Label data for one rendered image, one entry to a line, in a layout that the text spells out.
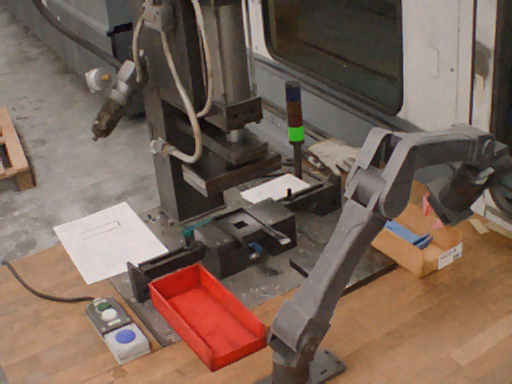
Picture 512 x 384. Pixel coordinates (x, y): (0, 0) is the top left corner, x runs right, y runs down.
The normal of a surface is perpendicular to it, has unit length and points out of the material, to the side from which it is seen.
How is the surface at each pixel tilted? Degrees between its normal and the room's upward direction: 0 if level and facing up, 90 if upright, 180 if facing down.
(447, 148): 87
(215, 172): 0
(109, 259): 1
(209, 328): 0
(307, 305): 48
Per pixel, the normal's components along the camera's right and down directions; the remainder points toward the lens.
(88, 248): -0.07, -0.87
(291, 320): -0.67, -0.33
